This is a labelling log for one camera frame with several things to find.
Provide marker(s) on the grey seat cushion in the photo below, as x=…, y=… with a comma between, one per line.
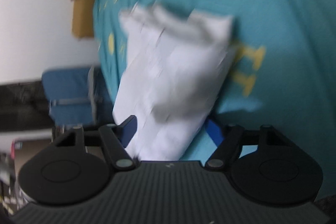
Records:
x=93, y=87

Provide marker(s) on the bed with teal printed sheet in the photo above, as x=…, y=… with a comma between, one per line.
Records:
x=262, y=3

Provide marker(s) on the white shirt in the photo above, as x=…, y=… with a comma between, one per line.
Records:
x=170, y=77

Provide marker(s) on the bronze refrigerator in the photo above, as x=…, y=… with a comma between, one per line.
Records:
x=18, y=158

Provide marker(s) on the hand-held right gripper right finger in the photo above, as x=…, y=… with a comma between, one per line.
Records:
x=214, y=132

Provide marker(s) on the blue covered chair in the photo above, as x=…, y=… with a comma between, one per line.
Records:
x=68, y=92

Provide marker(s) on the mustard headboard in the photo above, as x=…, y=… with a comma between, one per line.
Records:
x=82, y=16

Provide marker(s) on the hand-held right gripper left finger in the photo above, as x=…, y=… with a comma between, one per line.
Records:
x=130, y=127

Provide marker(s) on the dark window grille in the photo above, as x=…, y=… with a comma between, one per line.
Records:
x=23, y=106

